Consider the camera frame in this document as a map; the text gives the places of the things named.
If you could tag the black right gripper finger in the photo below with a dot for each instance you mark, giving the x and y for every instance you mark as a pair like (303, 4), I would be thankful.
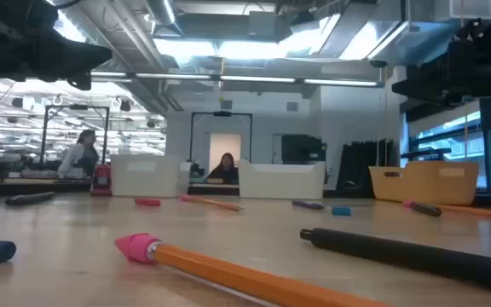
(420, 89)

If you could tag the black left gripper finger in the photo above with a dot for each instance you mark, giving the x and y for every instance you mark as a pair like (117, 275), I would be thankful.
(79, 82)
(83, 55)

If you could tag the black pen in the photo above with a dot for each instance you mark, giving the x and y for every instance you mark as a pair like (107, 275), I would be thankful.
(399, 256)
(426, 209)

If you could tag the red eraser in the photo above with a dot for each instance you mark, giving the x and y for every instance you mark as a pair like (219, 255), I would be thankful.
(147, 202)

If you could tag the orange pencil pink eraser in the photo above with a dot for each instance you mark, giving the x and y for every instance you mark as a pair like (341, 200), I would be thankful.
(228, 273)
(215, 204)
(484, 212)

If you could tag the blue eraser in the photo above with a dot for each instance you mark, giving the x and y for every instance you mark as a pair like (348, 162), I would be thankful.
(341, 211)

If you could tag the person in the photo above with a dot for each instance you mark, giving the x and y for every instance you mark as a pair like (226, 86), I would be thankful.
(227, 168)
(77, 158)

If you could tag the yellow plastic bin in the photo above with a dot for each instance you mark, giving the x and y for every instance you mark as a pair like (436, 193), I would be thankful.
(429, 183)

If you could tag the black folded panel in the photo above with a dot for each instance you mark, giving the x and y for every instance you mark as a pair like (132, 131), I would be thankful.
(362, 166)

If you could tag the red rectangular case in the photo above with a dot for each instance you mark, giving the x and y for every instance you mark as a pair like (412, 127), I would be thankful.
(100, 181)

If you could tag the narrow white plastic bin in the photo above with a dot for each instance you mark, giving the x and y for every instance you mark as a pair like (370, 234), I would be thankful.
(143, 175)

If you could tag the wooden background desk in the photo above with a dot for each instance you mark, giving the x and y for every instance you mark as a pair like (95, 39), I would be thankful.
(36, 189)

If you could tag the black equipment box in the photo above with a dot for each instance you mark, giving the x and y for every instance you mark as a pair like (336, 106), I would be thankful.
(303, 149)

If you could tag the wide white plastic bin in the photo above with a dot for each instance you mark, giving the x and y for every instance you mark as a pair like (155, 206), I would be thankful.
(281, 181)

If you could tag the linear ceiling light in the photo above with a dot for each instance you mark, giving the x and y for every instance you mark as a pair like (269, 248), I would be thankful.
(254, 79)

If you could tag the black metal gantry frame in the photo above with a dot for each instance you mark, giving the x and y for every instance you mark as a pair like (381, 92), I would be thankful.
(222, 113)
(58, 106)

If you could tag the dome security camera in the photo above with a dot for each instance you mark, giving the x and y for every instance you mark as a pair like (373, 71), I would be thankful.
(378, 64)

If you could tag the rectangular silver air duct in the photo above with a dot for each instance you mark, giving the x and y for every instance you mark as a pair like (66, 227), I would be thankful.
(382, 34)

